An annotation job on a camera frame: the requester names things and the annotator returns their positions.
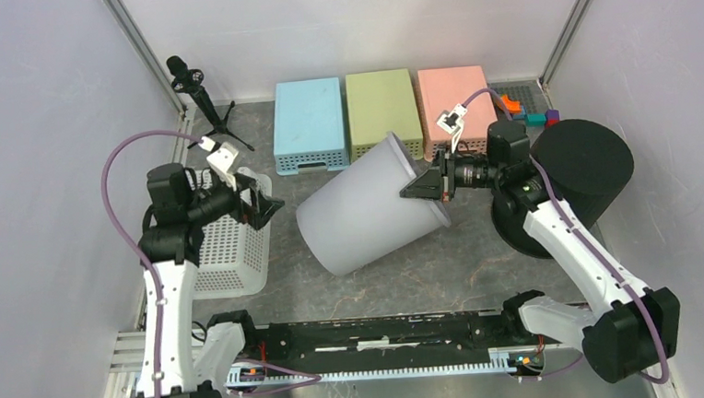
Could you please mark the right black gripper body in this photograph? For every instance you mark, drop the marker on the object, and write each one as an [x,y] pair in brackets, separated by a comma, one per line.
[465,172]

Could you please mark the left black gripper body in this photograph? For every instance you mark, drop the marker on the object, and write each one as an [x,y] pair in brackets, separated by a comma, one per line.
[243,211]

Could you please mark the large white perforated basket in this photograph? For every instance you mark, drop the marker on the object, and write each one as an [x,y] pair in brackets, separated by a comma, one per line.
[233,258]

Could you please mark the grey bin with black liner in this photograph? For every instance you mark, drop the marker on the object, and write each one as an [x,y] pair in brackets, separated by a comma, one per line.
[359,215]

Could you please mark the pink plastic basket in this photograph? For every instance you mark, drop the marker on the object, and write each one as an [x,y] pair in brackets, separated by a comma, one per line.
[438,90]

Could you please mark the blue plastic basket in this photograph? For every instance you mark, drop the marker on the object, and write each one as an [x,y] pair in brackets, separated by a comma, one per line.
[309,129]

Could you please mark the green plastic basket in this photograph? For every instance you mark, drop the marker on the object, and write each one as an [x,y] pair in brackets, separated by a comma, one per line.
[379,103]

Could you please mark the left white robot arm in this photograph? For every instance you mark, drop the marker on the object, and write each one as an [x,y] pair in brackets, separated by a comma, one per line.
[170,253]

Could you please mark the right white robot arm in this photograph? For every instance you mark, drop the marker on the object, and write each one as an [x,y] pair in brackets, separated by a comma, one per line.
[627,326]

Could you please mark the teal toy block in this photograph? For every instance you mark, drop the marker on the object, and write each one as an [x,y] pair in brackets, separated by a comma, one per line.
[531,119]

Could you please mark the dark tray with orange blocks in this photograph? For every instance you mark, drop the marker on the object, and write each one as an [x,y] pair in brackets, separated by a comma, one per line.
[522,97]

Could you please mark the purple toy block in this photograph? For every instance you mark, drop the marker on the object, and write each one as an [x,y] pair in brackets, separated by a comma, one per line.
[552,116]

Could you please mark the black microphone on tripod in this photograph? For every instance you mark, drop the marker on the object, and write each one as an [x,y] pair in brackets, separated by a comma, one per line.
[189,81]

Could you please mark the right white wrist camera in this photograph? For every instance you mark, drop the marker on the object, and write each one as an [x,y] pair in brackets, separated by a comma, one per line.
[452,123]

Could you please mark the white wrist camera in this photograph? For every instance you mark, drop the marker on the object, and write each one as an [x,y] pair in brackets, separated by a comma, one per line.
[221,159]
[452,123]

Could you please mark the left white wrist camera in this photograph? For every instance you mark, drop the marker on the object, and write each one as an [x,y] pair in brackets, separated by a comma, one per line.
[221,159]

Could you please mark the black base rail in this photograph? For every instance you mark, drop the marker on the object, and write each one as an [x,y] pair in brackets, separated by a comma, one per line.
[383,342]

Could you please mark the white cable duct strip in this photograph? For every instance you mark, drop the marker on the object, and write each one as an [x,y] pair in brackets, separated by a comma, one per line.
[247,377]

